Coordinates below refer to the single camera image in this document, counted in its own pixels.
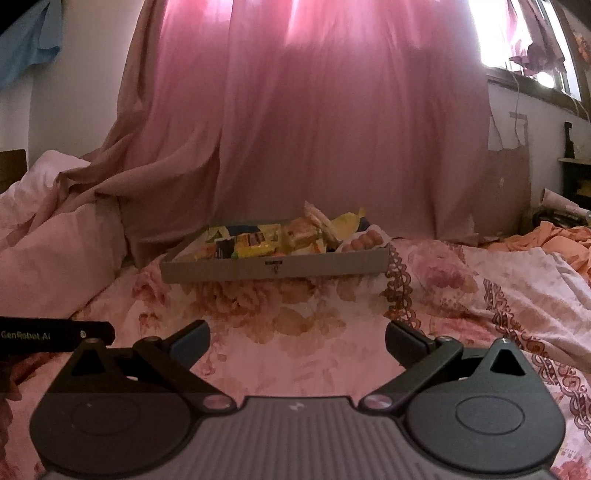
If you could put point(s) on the wooden headboard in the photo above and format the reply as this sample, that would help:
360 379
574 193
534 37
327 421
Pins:
13 166

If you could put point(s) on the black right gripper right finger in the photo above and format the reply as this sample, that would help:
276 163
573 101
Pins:
426 363

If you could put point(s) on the blue hanging cloth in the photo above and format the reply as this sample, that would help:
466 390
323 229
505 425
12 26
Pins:
31 34

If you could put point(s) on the grey cardboard tray box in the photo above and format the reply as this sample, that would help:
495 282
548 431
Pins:
179 265

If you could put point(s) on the floral pink quilt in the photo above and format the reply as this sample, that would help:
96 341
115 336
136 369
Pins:
325 336

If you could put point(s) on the sausage snack blue packet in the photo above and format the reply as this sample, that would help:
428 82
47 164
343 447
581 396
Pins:
372 238

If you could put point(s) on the pink folded duvet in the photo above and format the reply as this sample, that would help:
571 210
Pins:
54 269

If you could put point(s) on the person's left hand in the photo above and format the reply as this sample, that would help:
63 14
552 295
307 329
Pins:
13 370

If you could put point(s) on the pink curtain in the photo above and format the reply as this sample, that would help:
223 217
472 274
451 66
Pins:
247 110

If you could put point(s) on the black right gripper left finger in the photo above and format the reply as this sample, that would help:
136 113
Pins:
171 359

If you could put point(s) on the round white rice cracker pack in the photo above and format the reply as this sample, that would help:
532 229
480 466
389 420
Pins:
322 222

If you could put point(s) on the orange cloth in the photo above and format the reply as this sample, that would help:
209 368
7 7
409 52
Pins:
572 244

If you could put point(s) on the yellow snack bar packet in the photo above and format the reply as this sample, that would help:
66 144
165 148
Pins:
256 244

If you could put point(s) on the orange bread packet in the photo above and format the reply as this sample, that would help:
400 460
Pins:
297 234

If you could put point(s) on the dark wooden side table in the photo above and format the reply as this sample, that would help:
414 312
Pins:
575 172

